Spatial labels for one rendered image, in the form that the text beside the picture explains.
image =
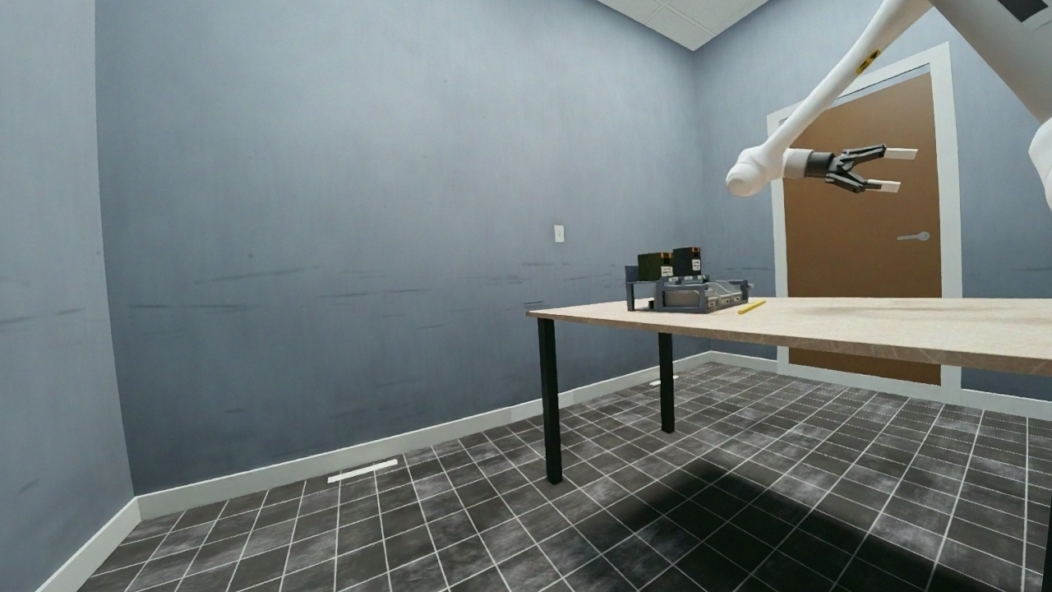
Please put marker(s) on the yellow long thin bar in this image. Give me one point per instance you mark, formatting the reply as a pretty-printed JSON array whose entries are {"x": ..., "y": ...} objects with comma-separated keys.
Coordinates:
[{"x": 743, "y": 310}]

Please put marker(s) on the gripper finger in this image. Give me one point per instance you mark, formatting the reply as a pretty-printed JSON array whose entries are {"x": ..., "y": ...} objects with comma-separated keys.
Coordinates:
[
  {"x": 846, "y": 181},
  {"x": 861, "y": 155}
]

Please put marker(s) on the dark green case with orange latches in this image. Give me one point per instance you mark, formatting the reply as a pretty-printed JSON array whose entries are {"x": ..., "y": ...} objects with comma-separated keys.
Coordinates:
[{"x": 655, "y": 265}]

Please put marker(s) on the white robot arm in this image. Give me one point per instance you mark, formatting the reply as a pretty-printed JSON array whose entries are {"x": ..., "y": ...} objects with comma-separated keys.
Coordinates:
[{"x": 1013, "y": 36}]

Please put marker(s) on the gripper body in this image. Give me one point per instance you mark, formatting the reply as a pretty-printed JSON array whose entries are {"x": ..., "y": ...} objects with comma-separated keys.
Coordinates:
[{"x": 822, "y": 163}]

